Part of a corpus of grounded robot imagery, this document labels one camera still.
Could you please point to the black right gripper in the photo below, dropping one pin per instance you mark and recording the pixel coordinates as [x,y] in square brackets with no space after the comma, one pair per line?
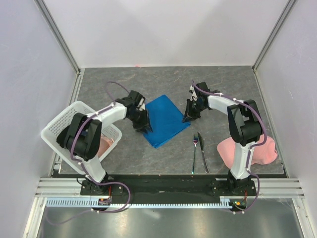
[189,115]

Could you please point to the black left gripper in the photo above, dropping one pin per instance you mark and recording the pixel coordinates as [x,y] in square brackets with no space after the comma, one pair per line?
[144,123]

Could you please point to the blue cloth napkin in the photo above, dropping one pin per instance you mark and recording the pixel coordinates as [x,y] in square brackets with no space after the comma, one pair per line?
[166,121]

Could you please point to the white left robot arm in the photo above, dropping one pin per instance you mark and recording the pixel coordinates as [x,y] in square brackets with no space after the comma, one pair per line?
[82,137]

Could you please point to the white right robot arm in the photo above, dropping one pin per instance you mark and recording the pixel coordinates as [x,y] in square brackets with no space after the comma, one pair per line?
[246,127]

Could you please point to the iridescent rainbow fork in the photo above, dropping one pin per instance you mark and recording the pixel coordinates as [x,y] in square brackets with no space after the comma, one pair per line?
[195,142]

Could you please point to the silver table knife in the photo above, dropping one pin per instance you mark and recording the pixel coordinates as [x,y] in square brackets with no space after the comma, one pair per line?
[201,142]

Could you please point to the pink cap in basket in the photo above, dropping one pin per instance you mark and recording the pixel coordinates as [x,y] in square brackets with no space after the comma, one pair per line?
[105,143]

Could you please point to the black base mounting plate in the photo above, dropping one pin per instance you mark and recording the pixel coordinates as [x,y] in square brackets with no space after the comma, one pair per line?
[170,188]

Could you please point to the black cloth in basket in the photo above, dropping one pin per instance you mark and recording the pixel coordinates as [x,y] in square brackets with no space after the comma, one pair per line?
[66,137]

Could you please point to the pink baseball cap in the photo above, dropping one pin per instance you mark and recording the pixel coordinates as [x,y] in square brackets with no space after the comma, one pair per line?
[262,155]

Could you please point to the white plastic perforated basket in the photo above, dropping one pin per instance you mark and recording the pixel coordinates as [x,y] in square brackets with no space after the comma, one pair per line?
[61,121]

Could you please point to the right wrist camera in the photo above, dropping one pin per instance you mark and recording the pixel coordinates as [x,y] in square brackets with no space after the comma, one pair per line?
[198,89]

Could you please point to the light blue cable duct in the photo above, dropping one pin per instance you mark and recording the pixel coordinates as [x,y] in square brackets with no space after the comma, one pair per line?
[98,203]

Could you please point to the left aluminium frame post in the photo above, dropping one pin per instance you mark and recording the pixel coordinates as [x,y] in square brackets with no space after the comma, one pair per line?
[57,34]

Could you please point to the aluminium frame post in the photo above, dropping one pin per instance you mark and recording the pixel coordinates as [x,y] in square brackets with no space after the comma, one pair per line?
[274,32]
[57,34]

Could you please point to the right aluminium frame post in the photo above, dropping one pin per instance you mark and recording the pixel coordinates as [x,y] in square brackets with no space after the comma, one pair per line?
[274,32]

